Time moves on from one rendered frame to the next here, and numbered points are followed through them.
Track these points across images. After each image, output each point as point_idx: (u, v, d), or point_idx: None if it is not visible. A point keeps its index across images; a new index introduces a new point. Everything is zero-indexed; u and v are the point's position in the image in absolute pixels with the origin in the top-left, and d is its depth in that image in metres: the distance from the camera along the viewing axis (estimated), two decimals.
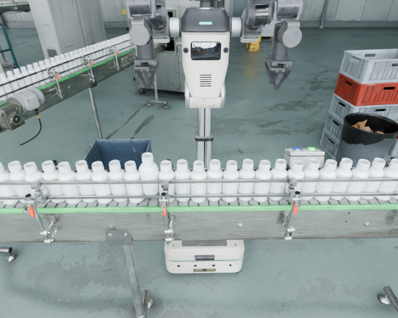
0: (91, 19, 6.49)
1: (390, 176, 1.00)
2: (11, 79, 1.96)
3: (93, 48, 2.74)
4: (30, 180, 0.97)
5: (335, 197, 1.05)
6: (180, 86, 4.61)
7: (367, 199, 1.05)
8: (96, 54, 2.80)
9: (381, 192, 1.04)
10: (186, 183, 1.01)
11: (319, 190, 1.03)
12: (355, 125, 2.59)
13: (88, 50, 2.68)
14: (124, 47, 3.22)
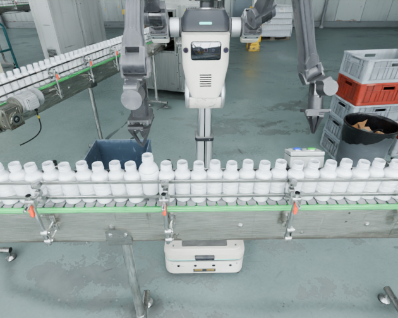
0: (91, 19, 6.49)
1: (390, 176, 1.00)
2: (11, 79, 1.96)
3: (93, 48, 2.74)
4: (30, 180, 0.97)
5: (335, 197, 1.05)
6: (180, 86, 4.61)
7: (367, 199, 1.05)
8: (96, 54, 2.80)
9: (381, 192, 1.04)
10: (186, 183, 1.01)
11: (319, 190, 1.03)
12: (355, 125, 2.59)
13: (88, 50, 2.68)
14: None
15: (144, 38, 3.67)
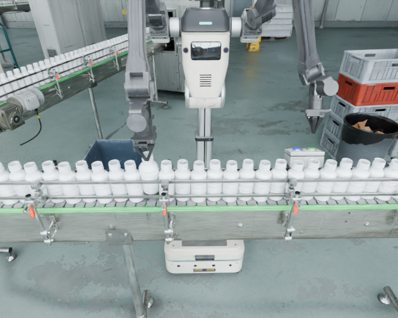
0: (91, 19, 6.49)
1: (390, 176, 1.00)
2: (11, 79, 1.96)
3: (93, 48, 2.74)
4: (30, 180, 0.97)
5: (335, 197, 1.05)
6: (180, 86, 4.61)
7: (367, 199, 1.05)
8: (96, 54, 2.80)
9: (381, 192, 1.04)
10: (186, 183, 1.01)
11: (319, 190, 1.03)
12: (355, 125, 2.59)
13: (88, 50, 2.68)
14: (124, 47, 3.22)
15: None
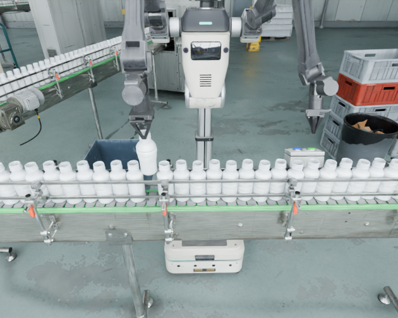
0: (91, 19, 6.49)
1: (390, 176, 1.00)
2: (11, 79, 1.96)
3: (93, 48, 2.74)
4: (30, 180, 0.97)
5: (335, 197, 1.05)
6: (180, 86, 4.61)
7: (367, 199, 1.05)
8: (96, 54, 2.80)
9: (381, 192, 1.04)
10: (186, 183, 1.01)
11: (319, 190, 1.03)
12: (355, 125, 2.59)
13: (88, 50, 2.68)
14: None
15: None
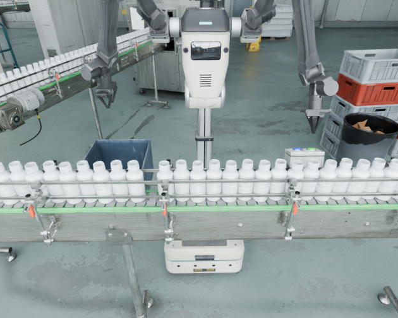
0: (91, 19, 6.49)
1: (390, 176, 1.00)
2: (11, 79, 1.96)
3: (93, 48, 2.74)
4: (30, 180, 0.97)
5: (335, 197, 1.05)
6: (180, 86, 4.61)
7: (367, 199, 1.05)
8: None
9: (381, 192, 1.04)
10: (186, 183, 1.01)
11: (319, 190, 1.03)
12: (355, 125, 2.59)
13: (88, 50, 2.68)
14: (124, 47, 3.22)
15: (144, 38, 3.67)
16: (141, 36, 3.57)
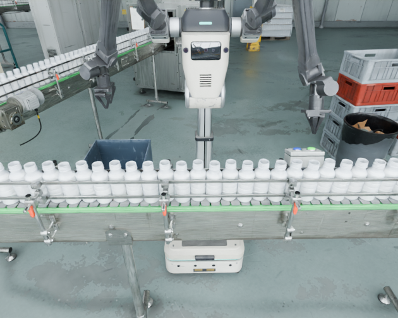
0: (91, 19, 6.49)
1: (373, 176, 1.00)
2: (11, 79, 1.96)
3: (93, 48, 2.74)
4: (30, 180, 0.97)
5: (319, 197, 1.05)
6: (180, 86, 4.61)
7: (352, 199, 1.05)
8: None
9: (365, 192, 1.04)
10: (168, 184, 1.00)
11: (303, 190, 1.03)
12: (355, 125, 2.59)
13: (88, 50, 2.68)
14: (124, 47, 3.22)
15: (144, 38, 3.67)
16: (141, 36, 3.57)
